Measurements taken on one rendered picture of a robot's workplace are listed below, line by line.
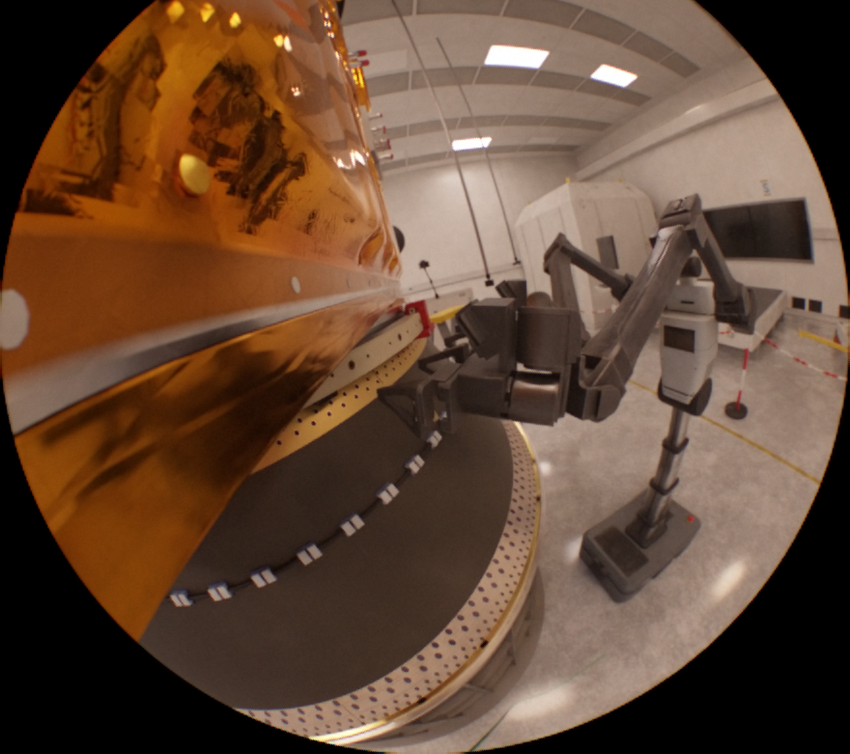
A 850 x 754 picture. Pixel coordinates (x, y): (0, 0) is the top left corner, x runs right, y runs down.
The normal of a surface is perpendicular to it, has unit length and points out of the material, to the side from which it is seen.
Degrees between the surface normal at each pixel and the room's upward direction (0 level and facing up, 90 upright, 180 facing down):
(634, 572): 0
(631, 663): 0
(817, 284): 90
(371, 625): 62
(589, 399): 86
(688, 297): 90
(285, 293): 90
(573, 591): 0
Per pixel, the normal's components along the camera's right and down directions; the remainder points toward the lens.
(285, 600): 0.44, -0.46
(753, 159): -0.97, 0.25
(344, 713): 0.20, -0.69
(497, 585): 0.38, -0.76
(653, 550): -0.24, -0.95
